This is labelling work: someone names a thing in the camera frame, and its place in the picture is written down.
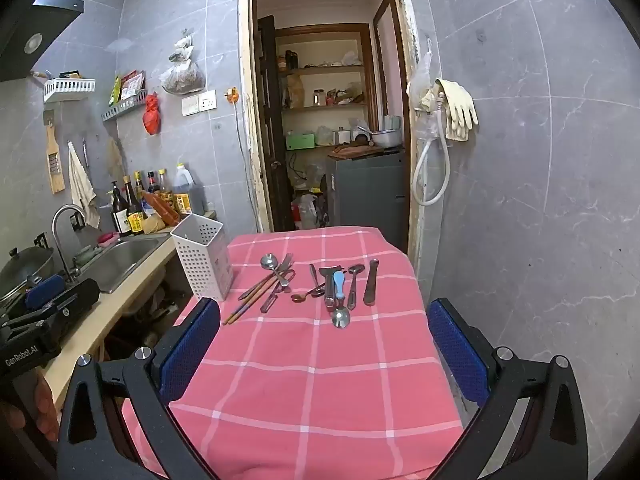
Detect clear hanging plastic bag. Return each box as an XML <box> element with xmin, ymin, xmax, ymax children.
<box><xmin>406</xmin><ymin>50</ymin><xmax>437</xmax><ymax>112</ymax></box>

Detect wooden grater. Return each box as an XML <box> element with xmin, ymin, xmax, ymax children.
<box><xmin>43</xmin><ymin>110</ymin><xmax>66</xmax><ymax>195</ymax></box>

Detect steel sink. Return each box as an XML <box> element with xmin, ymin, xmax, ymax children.
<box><xmin>75</xmin><ymin>236</ymin><xmax>169</xmax><ymax>294</ymax></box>

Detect metal teaspoon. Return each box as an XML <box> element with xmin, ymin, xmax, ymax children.
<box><xmin>346</xmin><ymin>263</ymin><xmax>366</xmax><ymax>312</ymax></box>

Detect black range hood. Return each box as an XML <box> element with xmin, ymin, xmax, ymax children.
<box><xmin>0</xmin><ymin>0</ymin><xmax>84</xmax><ymax>82</ymax></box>

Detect large metal spoon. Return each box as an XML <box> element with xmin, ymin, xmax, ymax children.
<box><xmin>260</xmin><ymin>253</ymin><xmax>291</xmax><ymax>288</ymax></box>

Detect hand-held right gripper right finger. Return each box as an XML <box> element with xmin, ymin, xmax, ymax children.
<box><xmin>427</xmin><ymin>297</ymin><xmax>590</xmax><ymax>480</ymax></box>

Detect red plastic bag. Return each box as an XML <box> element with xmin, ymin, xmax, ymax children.
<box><xmin>142</xmin><ymin>92</ymin><xmax>162</xmax><ymax>136</ymax></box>

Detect wooden door frame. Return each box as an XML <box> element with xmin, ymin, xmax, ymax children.
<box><xmin>237</xmin><ymin>0</ymin><xmax>427</xmax><ymax>262</ymax></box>

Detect brown pump bottle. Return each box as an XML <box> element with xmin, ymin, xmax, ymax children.
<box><xmin>110</xmin><ymin>180</ymin><xmax>132</xmax><ymax>237</ymax></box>

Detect wooden chopstick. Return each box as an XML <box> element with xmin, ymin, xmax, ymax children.
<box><xmin>223</xmin><ymin>269</ymin><xmax>297</xmax><ymax>326</ymax></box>
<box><xmin>237</xmin><ymin>267</ymin><xmax>281</xmax><ymax>302</ymax></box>

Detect large oil jug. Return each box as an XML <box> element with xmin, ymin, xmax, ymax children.
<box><xmin>172</xmin><ymin>162</ymin><xmax>206</xmax><ymax>216</ymax></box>

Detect metal peeler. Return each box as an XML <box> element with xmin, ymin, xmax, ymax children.
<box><xmin>319</xmin><ymin>266</ymin><xmax>347</xmax><ymax>309</ymax></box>

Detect pink checked tablecloth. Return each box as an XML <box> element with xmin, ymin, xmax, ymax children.
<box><xmin>121</xmin><ymin>226</ymin><xmax>463</xmax><ymax>480</ymax></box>

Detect dark wok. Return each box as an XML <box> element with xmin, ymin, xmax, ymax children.
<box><xmin>0</xmin><ymin>246</ymin><xmax>55</xmax><ymax>306</ymax></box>

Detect cream rubber gloves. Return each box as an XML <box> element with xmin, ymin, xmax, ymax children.
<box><xmin>434</xmin><ymin>78</ymin><xmax>479</xmax><ymax>142</ymax></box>

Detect wooden shelf unit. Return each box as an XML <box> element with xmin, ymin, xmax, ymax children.
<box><xmin>274</xmin><ymin>23</ymin><xmax>377</xmax><ymax>152</ymax></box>

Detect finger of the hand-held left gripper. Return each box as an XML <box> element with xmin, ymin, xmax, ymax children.
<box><xmin>23</xmin><ymin>274</ymin><xmax>68</xmax><ymax>311</ymax></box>
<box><xmin>0</xmin><ymin>278</ymin><xmax>101</xmax><ymax>331</ymax></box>

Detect person's left hand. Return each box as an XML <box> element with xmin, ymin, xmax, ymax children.
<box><xmin>0</xmin><ymin>367</ymin><xmax>60</xmax><ymax>443</ymax></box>

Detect yellow-label soy sauce bottle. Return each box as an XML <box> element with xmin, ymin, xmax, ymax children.
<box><xmin>123</xmin><ymin>175</ymin><xmax>146</xmax><ymax>236</ymax></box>

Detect white hose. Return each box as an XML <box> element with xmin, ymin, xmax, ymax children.
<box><xmin>411</xmin><ymin>94</ymin><xmax>451</xmax><ymax>207</ymax></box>

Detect clear bag of dried goods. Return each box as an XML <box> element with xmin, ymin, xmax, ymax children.
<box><xmin>160</xmin><ymin>30</ymin><xmax>206</xmax><ymax>95</ymax></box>

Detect white perforated utensil holder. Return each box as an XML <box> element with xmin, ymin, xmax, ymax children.
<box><xmin>170</xmin><ymin>213</ymin><xmax>234</xmax><ymax>302</ymax></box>

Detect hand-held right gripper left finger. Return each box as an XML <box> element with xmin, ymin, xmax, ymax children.
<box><xmin>57</xmin><ymin>297</ymin><xmax>222</xmax><ymax>480</ymax></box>

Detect grey wall shelf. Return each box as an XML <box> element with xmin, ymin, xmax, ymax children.
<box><xmin>101</xmin><ymin>91</ymin><xmax>149</xmax><ymax>123</ymax></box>

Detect blue-handled spoon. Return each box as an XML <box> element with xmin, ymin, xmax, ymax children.
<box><xmin>331</xmin><ymin>270</ymin><xmax>352</xmax><ymax>330</ymax></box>

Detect white hanging towel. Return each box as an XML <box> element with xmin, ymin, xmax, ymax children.
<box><xmin>67</xmin><ymin>142</ymin><xmax>101</xmax><ymax>229</ymax></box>

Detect metal pot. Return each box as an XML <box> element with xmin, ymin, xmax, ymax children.
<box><xmin>370</xmin><ymin>128</ymin><xmax>404</xmax><ymax>149</ymax></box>

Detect red seasoning packet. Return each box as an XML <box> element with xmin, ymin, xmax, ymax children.
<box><xmin>121</xmin><ymin>71</ymin><xmax>146</xmax><ymax>101</ymax></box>

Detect orange snack packet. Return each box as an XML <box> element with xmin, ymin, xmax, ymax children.
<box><xmin>140</xmin><ymin>190</ymin><xmax>181</xmax><ymax>227</ymax></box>

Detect grey cabinet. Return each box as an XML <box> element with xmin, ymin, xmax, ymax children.
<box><xmin>326</xmin><ymin>147</ymin><xmax>409</xmax><ymax>254</ymax></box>

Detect metal faucet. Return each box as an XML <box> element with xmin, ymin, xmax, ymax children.
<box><xmin>51</xmin><ymin>204</ymin><xmax>86</xmax><ymax>283</ymax></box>

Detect thin power cable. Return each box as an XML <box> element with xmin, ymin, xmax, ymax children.
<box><xmin>234</xmin><ymin>104</ymin><xmax>249</xmax><ymax>173</ymax></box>

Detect broad metal butter knife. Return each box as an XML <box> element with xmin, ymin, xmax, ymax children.
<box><xmin>363</xmin><ymin>258</ymin><xmax>381</xmax><ymax>307</ymax></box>

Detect white wall basket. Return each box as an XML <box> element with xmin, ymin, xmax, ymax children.
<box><xmin>43</xmin><ymin>78</ymin><xmax>96</xmax><ymax>104</ymax></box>

